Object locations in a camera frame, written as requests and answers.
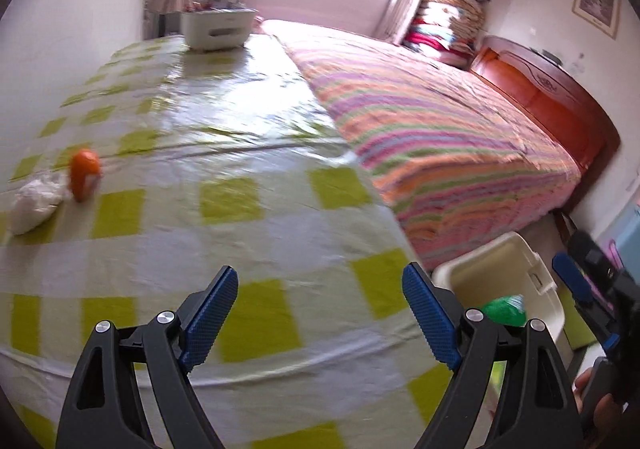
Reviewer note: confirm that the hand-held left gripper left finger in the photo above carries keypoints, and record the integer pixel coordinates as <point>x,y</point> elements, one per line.
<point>210,314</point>

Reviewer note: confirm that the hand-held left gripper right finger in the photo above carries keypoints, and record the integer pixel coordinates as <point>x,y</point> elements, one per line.
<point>432,319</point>

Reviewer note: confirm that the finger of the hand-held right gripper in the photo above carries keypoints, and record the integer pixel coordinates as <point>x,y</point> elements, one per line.
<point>587,249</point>
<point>570,276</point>

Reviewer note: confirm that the cream plastic bin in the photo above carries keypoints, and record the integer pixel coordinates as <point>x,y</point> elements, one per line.
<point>480,274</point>

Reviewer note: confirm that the green tissue pack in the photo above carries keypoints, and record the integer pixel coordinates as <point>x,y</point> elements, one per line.
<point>505,309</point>

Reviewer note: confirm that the person's right hand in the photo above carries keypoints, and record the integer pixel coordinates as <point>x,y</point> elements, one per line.
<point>581,381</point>

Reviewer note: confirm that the light blue plastic container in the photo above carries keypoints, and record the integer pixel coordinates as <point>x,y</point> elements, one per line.
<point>630,234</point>

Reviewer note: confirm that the green plastic crate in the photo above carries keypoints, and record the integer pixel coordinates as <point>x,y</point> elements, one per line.
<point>575,329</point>

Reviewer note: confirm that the green checked plastic tablecloth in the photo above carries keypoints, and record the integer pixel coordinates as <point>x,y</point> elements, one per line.
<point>225,179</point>

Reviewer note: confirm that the wooden bed headboard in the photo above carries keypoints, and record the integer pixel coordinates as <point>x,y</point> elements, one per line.
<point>560,99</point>

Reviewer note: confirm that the bed with striped cover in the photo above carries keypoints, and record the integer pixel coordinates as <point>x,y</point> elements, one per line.
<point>440,139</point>

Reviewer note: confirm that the small orange plastic item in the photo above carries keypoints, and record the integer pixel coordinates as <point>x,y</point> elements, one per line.
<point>84,174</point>

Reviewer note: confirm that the small grey box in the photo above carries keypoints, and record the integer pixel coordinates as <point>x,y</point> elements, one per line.
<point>547,54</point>

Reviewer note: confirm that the white plastic bag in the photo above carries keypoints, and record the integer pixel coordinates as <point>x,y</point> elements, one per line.
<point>37,204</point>

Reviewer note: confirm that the stack of folded blankets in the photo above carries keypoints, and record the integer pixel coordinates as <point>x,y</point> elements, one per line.
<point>445,19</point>

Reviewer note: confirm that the white storage box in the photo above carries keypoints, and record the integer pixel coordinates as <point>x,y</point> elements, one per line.
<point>215,31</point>

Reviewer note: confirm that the pink curtain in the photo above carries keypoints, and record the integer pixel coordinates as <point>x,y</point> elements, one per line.
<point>405,14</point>

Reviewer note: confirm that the framed wall picture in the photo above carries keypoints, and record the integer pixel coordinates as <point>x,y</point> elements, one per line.
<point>595,4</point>

